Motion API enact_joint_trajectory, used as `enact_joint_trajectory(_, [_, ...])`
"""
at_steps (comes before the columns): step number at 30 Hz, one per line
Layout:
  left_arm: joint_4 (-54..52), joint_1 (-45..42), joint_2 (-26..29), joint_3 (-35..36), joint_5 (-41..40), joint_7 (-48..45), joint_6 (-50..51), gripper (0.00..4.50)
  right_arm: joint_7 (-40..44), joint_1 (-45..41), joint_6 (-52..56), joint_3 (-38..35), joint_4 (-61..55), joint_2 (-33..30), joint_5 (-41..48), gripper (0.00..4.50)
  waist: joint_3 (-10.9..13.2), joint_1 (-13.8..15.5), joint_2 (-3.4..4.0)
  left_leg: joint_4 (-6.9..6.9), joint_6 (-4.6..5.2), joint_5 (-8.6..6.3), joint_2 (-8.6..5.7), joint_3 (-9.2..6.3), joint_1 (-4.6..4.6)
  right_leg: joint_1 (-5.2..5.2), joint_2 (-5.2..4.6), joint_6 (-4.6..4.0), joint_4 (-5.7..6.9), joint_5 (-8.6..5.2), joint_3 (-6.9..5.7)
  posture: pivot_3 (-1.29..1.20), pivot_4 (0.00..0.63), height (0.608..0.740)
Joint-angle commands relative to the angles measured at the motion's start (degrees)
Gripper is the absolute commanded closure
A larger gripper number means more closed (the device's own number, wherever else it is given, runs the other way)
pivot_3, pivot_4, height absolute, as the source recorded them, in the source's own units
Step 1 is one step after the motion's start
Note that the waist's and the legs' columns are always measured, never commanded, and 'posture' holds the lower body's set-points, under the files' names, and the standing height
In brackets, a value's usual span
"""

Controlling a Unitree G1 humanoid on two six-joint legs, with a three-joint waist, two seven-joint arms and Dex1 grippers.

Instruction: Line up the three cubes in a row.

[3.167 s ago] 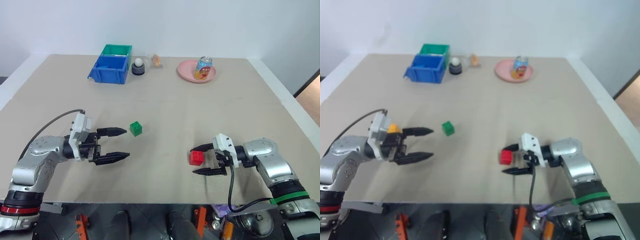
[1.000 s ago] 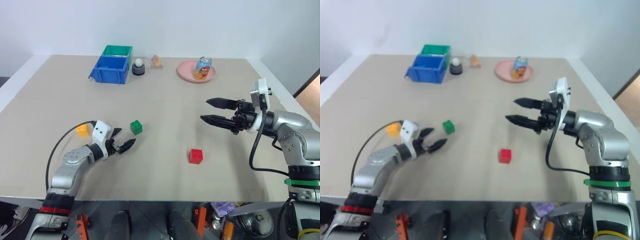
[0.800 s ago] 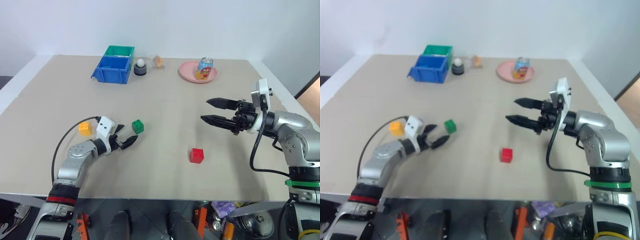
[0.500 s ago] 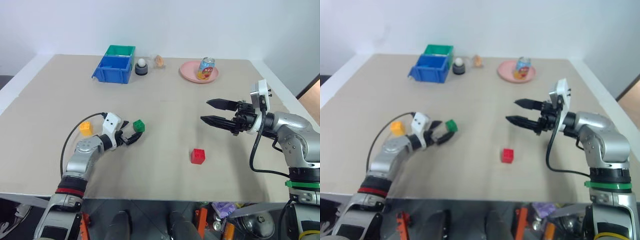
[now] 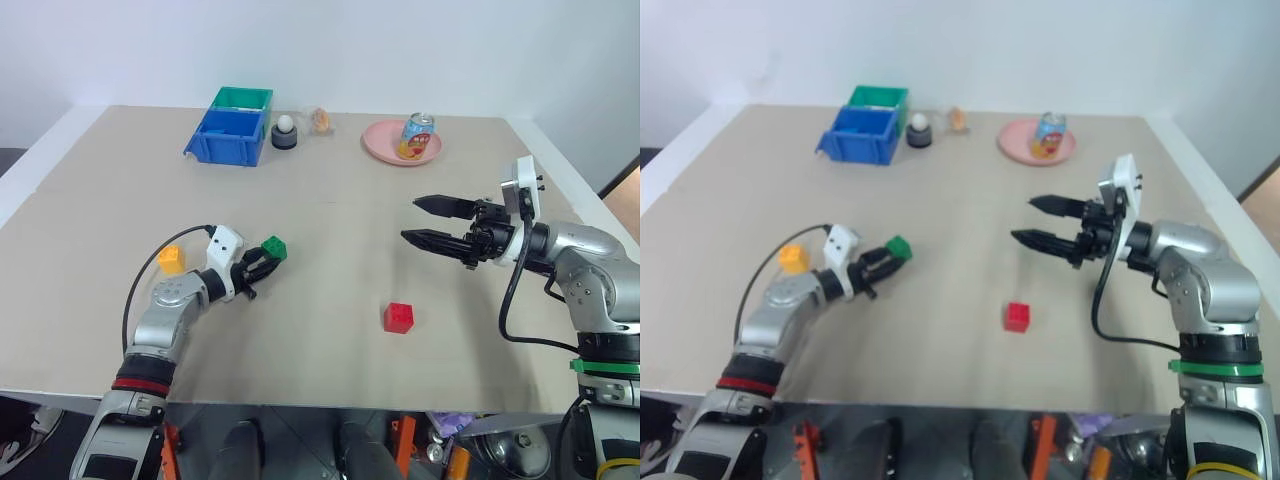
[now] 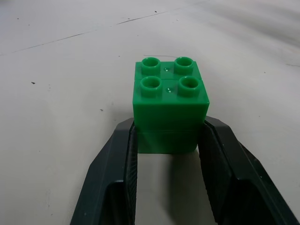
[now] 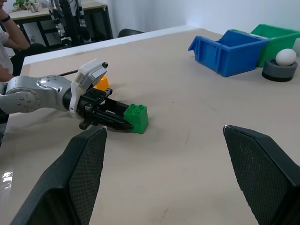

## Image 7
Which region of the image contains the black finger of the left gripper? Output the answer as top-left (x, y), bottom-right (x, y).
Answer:
top-left (92, 111), bottom-right (135, 130)
top-left (102, 99), bottom-right (130, 116)

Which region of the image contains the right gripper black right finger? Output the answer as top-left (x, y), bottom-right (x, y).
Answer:
top-left (222, 124), bottom-right (300, 225)

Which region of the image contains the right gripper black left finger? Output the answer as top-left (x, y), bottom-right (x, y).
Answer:
top-left (10, 126), bottom-right (108, 225)

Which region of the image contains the green building block cube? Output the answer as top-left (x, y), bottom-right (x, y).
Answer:
top-left (123, 104), bottom-right (149, 134)

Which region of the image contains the orange building block cube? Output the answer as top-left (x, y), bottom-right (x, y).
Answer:
top-left (93, 76), bottom-right (110, 90)

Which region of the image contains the black chair back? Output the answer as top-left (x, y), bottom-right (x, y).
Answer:
top-left (118, 28), bottom-right (145, 38)

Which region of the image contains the black and white background robot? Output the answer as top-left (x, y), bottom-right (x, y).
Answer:
top-left (48, 0), bottom-right (91, 47)

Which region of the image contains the seated person in white shirt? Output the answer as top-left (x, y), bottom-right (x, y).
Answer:
top-left (0, 0), bottom-right (47, 83)

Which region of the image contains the grey and black tape roll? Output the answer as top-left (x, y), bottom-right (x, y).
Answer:
top-left (262, 58), bottom-right (298, 82)

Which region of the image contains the green potted plant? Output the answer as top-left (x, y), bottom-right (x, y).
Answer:
top-left (13, 0), bottom-right (33, 11)

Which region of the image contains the white egg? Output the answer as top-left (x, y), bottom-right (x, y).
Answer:
top-left (275, 48), bottom-right (297, 66)

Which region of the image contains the blue plastic storage bin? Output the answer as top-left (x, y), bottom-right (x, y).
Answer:
top-left (188, 29), bottom-right (270, 77)

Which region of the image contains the green plastic storage bin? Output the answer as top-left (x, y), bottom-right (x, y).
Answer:
top-left (249, 24), bottom-right (300, 68)

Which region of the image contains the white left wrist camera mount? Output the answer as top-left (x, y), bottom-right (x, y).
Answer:
top-left (69, 58), bottom-right (109, 118)

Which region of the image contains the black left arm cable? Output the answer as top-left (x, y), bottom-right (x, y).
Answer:
top-left (57, 69), bottom-right (79, 77)

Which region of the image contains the wooden desk with black frame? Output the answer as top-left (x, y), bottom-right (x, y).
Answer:
top-left (7, 0), bottom-right (114, 47)

